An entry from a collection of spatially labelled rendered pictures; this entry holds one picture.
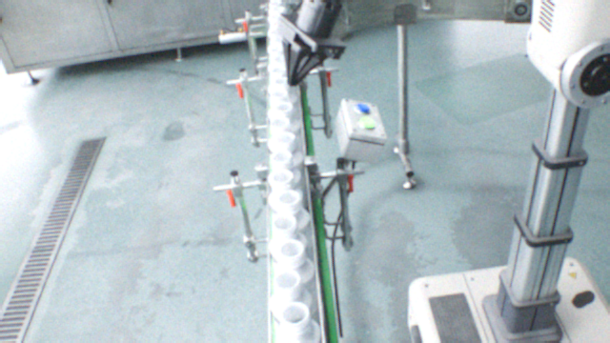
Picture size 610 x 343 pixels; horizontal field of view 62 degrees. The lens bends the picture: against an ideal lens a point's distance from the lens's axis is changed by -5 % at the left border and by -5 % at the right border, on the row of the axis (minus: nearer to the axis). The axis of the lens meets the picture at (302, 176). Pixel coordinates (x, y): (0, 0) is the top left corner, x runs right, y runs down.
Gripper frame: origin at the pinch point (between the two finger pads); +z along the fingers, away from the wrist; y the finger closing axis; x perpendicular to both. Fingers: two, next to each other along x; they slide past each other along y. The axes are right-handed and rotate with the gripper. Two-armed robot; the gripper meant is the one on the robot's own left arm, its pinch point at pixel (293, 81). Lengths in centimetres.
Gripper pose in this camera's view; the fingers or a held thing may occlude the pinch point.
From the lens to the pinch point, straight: 87.6
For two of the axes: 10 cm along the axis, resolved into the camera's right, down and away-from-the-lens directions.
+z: -3.4, 7.8, 5.3
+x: 7.6, -1.1, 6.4
